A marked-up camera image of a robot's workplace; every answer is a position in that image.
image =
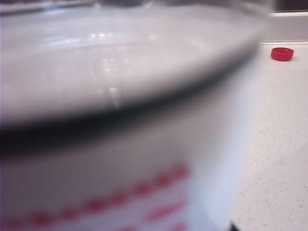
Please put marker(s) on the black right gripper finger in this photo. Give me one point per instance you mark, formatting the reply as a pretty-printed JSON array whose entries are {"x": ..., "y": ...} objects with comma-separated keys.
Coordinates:
[{"x": 235, "y": 227}]

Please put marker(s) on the clear red-label water bottle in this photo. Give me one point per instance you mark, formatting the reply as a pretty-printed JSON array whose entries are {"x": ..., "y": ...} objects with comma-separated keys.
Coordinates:
[{"x": 120, "y": 72}]

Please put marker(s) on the red bottle cap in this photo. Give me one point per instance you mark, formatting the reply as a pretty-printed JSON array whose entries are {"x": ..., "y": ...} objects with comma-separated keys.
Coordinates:
[{"x": 282, "y": 54}]

